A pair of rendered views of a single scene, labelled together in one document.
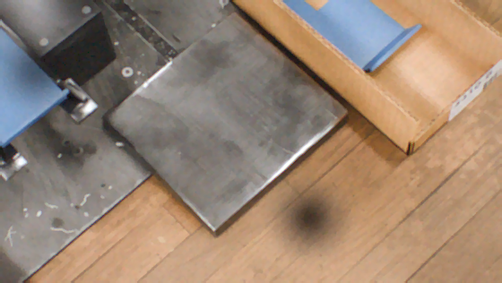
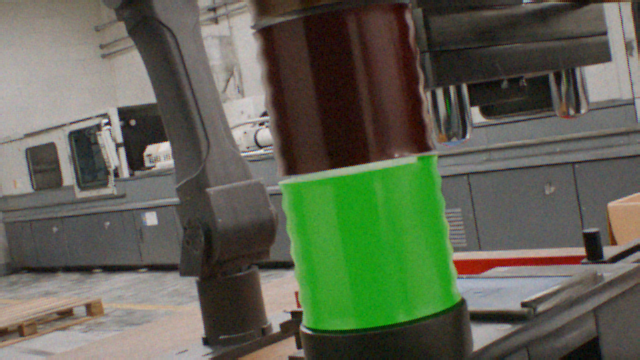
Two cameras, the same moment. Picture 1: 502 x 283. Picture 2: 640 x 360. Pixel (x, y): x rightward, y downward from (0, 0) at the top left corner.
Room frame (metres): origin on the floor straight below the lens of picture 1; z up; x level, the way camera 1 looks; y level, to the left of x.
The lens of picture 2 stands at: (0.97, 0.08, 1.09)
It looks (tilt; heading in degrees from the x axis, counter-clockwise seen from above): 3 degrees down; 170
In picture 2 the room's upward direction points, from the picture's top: 10 degrees counter-clockwise
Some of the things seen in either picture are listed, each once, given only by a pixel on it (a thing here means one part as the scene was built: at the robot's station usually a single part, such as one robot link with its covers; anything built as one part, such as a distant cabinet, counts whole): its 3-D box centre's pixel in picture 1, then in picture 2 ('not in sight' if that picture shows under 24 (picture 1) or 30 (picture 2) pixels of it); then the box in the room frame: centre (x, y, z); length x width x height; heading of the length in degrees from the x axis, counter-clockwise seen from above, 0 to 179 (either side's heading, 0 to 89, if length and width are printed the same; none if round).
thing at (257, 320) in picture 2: not in sight; (232, 307); (0.07, 0.12, 0.94); 0.20 x 0.07 x 0.08; 127
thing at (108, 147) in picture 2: not in sight; (111, 149); (-8.45, -0.35, 1.27); 0.23 x 0.18 x 0.38; 123
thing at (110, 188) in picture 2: not in sight; (87, 159); (-8.86, -0.63, 1.21); 0.86 x 0.10 x 0.79; 33
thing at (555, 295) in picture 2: not in sight; (564, 310); (0.52, 0.27, 0.98); 0.07 x 0.01 x 0.03; 127
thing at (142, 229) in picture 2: not in sight; (159, 217); (-8.87, -0.01, 0.49); 5.51 x 1.02 x 0.97; 33
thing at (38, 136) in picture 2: not in sight; (86, 159); (-9.93, -0.71, 1.24); 2.95 x 0.98 x 0.90; 33
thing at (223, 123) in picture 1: (225, 118); not in sight; (0.42, 0.02, 0.91); 0.17 x 0.16 x 0.02; 127
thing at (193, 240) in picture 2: not in sight; (228, 241); (0.08, 0.13, 1.00); 0.09 x 0.06 x 0.06; 120
